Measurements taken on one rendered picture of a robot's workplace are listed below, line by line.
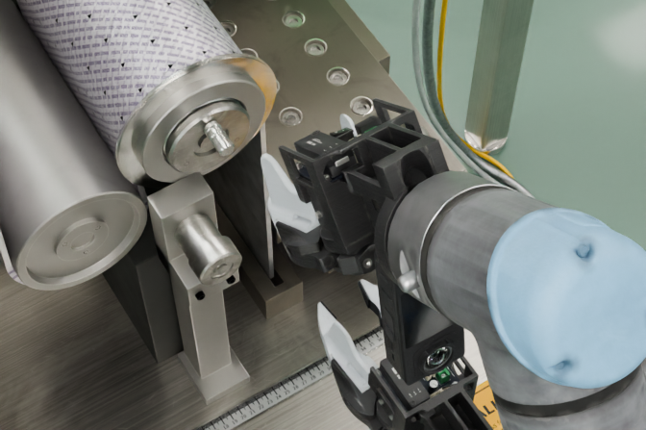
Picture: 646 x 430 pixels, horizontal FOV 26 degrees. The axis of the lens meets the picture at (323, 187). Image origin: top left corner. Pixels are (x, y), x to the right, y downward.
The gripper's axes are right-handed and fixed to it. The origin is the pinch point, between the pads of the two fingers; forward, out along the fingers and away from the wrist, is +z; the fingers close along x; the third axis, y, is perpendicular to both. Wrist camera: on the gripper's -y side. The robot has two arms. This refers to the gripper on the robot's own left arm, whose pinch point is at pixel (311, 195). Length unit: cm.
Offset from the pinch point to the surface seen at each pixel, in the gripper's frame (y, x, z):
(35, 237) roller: -1.2, 15.7, 23.1
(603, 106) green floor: -65, -104, 137
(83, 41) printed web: 10.8, 5.1, 26.4
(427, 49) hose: -31, -62, 112
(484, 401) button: -37.3, -16.6, 25.6
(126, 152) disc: 2.5, 6.6, 20.7
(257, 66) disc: 4.6, -5.6, 18.9
